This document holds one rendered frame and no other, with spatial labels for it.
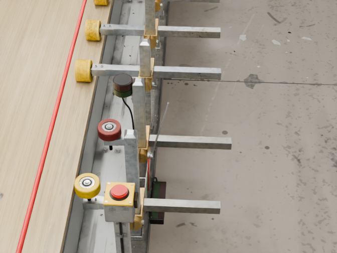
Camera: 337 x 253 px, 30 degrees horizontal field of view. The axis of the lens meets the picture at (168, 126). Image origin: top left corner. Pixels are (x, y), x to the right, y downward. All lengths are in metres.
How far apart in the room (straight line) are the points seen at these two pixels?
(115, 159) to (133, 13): 0.99
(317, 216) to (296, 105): 0.78
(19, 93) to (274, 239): 1.36
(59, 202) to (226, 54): 2.21
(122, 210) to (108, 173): 0.87
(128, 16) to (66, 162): 1.27
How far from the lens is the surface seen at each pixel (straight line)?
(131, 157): 1.77
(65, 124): 2.16
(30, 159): 2.06
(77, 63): 2.28
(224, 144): 2.14
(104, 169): 2.38
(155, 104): 2.51
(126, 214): 1.51
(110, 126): 2.12
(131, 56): 2.88
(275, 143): 3.38
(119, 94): 1.93
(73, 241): 2.09
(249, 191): 3.13
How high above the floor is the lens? 2.37
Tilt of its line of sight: 44 degrees down
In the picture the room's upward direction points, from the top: straight up
